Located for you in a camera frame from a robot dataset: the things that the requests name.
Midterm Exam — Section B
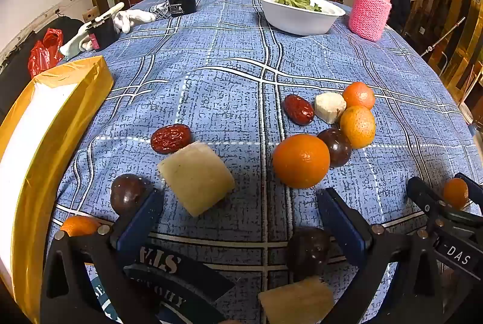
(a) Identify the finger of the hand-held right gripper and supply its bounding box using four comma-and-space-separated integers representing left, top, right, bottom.
407, 176, 454, 235
449, 173, 483, 226

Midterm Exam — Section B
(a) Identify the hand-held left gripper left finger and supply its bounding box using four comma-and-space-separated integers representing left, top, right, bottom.
40, 189, 165, 324

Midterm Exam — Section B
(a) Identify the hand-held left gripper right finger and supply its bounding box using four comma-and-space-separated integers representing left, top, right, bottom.
317, 187, 444, 324

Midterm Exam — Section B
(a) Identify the small round orange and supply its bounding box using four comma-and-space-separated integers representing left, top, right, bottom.
442, 178, 469, 211
342, 82, 376, 110
59, 215, 102, 237

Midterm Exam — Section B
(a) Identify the large orange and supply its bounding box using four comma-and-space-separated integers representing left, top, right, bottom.
272, 134, 331, 189

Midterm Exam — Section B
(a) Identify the oval orange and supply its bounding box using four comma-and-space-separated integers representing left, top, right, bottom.
340, 106, 377, 150

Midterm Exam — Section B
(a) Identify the yellow cardboard box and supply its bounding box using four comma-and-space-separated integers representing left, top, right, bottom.
0, 56, 114, 324

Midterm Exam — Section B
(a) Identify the large peeled sugarcane piece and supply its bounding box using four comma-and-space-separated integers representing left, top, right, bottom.
157, 142, 235, 218

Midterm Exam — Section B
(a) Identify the tan peeled sugarcane piece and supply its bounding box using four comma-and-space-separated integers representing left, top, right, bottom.
257, 277, 336, 324

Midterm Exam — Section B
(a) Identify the red date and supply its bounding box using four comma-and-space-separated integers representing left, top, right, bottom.
283, 94, 315, 126
150, 124, 192, 154

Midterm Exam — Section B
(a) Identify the small peeled sugarcane piece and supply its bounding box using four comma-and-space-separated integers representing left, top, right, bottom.
315, 92, 347, 124

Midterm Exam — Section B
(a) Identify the metal rod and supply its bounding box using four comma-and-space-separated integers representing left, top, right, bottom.
421, 17, 466, 59

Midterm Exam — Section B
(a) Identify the blue plaid tablecloth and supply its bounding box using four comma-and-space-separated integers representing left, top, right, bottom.
47, 0, 483, 324

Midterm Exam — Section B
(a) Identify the dark cloth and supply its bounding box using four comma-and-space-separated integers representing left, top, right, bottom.
389, 0, 412, 34

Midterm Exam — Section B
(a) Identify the red plastic bag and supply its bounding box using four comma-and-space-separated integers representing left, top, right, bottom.
28, 28, 65, 79

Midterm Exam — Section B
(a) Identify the white glove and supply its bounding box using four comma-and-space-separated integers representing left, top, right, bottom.
59, 22, 96, 59
91, 2, 157, 34

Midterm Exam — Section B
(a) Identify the small black box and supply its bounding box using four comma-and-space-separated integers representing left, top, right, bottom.
86, 15, 119, 52

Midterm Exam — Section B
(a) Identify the white bowl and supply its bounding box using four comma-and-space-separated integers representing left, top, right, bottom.
254, 0, 346, 37

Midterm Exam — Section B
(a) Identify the black sofa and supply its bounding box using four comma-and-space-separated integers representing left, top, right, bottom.
0, 17, 85, 117

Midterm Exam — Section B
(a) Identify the black battery box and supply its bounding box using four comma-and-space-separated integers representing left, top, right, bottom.
167, 0, 197, 17

